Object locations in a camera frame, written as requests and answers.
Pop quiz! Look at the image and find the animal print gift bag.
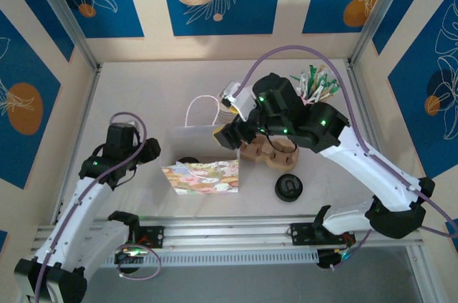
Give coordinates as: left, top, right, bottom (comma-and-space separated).
161, 95, 240, 196

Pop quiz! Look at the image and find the wrapped straws bundle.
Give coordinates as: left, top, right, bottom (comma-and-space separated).
288, 64, 343, 105

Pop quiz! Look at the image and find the brown pulp cup carrier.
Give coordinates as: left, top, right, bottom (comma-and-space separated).
238, 136, 301, 170

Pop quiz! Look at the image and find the small circuit board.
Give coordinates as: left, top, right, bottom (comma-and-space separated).
114, 247, 144, 264
318, 247, 355, 270

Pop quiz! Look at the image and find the aluminium table side rail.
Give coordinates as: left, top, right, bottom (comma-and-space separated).
343, 59, 443, 303
52, 64, 104, 227

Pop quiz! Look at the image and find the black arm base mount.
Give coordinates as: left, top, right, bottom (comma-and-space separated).
288, 222, 319, 246
137, 226, 166, 249

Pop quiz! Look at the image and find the aluminium frame rail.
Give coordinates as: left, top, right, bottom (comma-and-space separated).
31, 215, 412, 250

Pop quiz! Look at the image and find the looped purple cable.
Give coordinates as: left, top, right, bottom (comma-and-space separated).
117, 245, 161, 281

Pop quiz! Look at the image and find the grey slotted cable duct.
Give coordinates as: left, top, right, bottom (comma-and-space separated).
96, 248, 321, 269

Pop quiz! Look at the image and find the aluminium frame post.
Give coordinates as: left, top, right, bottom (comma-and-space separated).
26, 0, 99, 71
349, 0, 422, 67

